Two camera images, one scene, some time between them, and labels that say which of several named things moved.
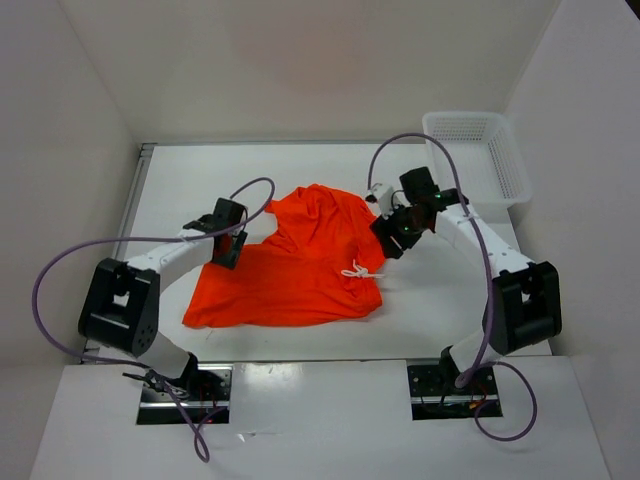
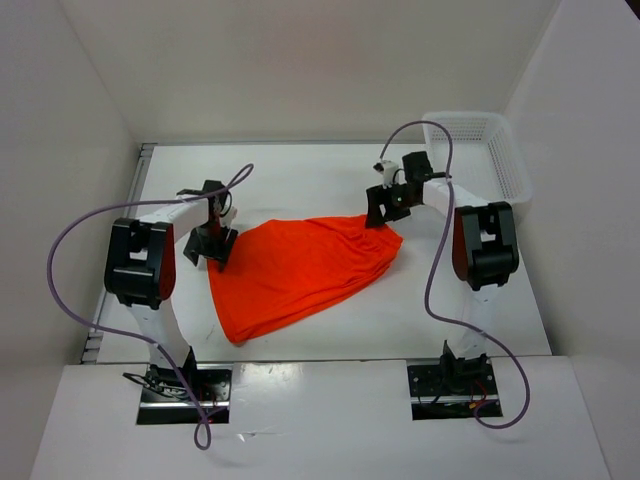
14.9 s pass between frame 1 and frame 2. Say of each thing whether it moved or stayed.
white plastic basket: stayed
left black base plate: stayed
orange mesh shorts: moved
